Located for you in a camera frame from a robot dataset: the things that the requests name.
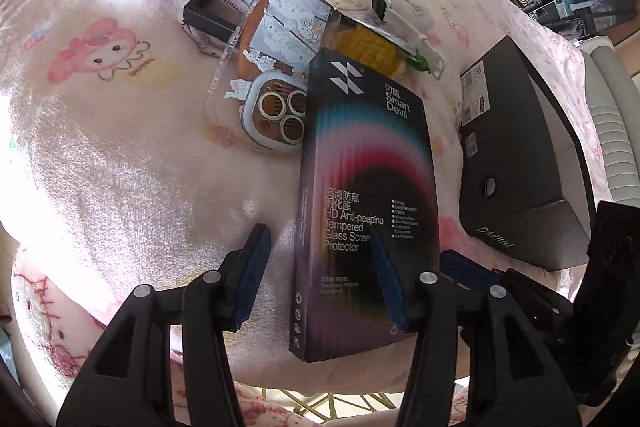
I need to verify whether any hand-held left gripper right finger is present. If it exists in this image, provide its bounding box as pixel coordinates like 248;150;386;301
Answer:
367;232;586;427

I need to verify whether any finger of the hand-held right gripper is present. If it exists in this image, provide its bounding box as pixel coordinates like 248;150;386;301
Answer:
440;249;573;343

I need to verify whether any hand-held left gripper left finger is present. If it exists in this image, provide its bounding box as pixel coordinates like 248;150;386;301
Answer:
56;224;273;427

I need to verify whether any black shoe box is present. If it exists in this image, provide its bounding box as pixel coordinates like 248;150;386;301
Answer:
457;36;598;273

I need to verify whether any dark screen protector box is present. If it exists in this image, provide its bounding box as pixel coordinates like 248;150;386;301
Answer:
289;47;442;364

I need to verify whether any packaged yellow corn cob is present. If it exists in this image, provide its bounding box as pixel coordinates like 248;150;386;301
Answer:
332;24;431;80

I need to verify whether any clear cartoon phone case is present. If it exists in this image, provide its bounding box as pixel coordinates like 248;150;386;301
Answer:
202;0;335;154

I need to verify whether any grey padded headboard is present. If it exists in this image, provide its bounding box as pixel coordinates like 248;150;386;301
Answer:
575;34;640;218

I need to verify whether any pink printed blanket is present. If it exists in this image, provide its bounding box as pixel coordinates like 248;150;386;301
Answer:
0;0;616;427

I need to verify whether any pink cloth pouch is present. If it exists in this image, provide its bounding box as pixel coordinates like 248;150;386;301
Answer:
182;22;226;58

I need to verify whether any small black open box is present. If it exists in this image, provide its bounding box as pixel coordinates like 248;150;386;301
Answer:
182;0;261;40

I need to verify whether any white smartwatch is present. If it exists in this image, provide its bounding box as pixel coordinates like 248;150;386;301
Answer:
351;0;446;80

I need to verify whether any beige card in plastic sleeve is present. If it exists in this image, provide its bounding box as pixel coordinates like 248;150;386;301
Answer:
285;0;381;32

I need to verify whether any gold wire rack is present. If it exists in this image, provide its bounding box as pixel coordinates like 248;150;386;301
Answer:
265;389;416;427

